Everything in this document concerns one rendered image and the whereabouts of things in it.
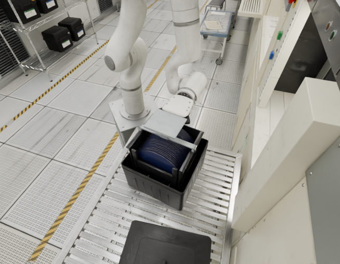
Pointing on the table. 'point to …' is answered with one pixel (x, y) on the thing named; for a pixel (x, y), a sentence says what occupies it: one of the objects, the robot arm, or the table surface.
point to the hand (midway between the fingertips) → (166, 125)
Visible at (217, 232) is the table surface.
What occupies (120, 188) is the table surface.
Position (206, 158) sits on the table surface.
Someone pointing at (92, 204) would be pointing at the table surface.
